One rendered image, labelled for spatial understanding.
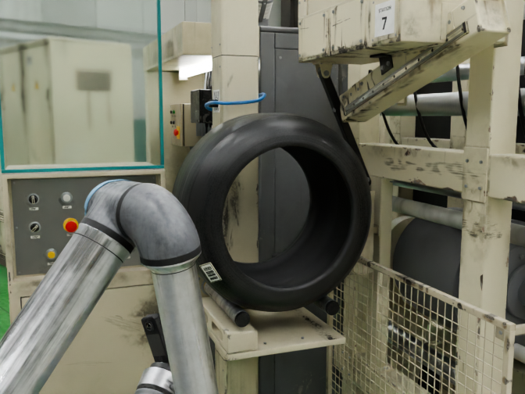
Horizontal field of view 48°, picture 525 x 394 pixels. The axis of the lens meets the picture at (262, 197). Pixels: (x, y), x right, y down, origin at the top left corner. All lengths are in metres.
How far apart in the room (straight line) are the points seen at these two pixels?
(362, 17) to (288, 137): 0.37
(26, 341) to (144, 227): 0.29
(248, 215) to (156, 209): 0.93
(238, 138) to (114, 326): 0.97
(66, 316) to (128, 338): 1.15
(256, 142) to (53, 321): 0.73
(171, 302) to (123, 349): 1.18
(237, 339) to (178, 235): 0.66
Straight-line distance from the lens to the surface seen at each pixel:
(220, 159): 1.55
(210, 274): 1.61
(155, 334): 1.39
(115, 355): 2.29
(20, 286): 2.19
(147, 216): 1.08
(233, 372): 2.13
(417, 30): 1.51
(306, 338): 1.79
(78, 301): 1.14
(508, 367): 1.48
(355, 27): 1.67
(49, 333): 1.13
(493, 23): 1.52
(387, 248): 2.18
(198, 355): 1.17
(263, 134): 1.58
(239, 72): 1.95
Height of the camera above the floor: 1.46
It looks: 8 degrees down
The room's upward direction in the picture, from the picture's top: straight up
